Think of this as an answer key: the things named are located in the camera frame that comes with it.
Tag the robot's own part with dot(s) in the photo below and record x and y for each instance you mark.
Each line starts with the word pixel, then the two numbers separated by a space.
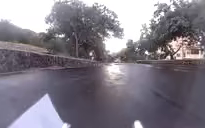
pixel 66 125
pixel 138 124

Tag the grass bank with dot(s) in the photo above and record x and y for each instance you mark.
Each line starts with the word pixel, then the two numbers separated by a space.
pixel 13 46

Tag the group of dark trees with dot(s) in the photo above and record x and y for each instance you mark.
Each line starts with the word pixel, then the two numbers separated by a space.
pixel 13 33

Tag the low roadside wall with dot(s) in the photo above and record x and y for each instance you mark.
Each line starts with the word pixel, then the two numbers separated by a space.
pixel 176 61

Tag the grey stone retaining wall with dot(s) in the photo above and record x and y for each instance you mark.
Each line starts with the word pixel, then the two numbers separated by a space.
pixel 23 60

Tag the large spreading tree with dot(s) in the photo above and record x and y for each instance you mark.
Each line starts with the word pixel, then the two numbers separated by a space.
pixel 170 23
pixel 81 23

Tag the wet grey asphalt road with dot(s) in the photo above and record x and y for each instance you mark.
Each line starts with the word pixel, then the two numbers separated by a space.
pixel 103 96

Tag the pale pink building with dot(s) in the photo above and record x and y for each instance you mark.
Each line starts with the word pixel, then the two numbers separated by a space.
pixel 188 50

